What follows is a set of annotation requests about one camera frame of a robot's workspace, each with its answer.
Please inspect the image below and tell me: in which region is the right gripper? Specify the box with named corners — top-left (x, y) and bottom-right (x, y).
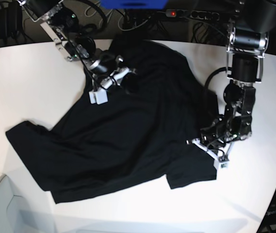
top-left (91, 55), bottom-right (139, 94)

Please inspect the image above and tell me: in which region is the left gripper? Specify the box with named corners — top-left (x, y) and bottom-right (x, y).
top-left (189, 118), bottom-right (252, 160)

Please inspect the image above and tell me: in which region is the black t-shirt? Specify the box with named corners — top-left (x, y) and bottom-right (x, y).
top-left (6, 39), bottom-right (217, 203)

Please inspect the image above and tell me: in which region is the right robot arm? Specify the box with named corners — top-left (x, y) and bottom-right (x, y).
top-left (18, 0), bottom-right (138, 93)

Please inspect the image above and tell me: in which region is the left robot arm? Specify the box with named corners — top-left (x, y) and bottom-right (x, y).
top-left (192, 0), bottom-right (276, 165)

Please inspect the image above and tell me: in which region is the blue box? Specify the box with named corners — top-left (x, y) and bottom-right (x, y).
top-left (100, 0), bottom-right (168, 9)

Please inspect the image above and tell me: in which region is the white power strip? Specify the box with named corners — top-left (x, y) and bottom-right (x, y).
top-left (165, 9), bottom-right (220, 21)

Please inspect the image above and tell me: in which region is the white bin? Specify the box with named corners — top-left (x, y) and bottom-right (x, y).
top-left (0, 175), bottom-right (57, 233)

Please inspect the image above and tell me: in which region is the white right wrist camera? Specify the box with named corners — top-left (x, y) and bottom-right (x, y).
top-left (89, 89), bottom-right (108, 105)

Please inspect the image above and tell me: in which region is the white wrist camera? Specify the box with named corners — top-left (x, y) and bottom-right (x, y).
top-left (89, 89), bottom-right (108, 105)
top-left (213, 158), bottom-right (229, 170)

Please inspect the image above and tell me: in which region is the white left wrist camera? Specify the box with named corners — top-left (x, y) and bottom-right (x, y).
top-left (213, 158), bottom-right (229, 170)

